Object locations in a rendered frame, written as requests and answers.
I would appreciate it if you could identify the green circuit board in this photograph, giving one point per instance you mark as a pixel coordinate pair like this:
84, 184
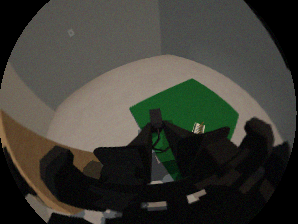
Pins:
190, 105

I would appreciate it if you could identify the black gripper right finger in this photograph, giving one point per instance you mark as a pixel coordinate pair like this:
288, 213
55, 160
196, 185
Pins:
187, 146

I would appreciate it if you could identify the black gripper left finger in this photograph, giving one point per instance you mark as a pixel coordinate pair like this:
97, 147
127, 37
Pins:
137, 153

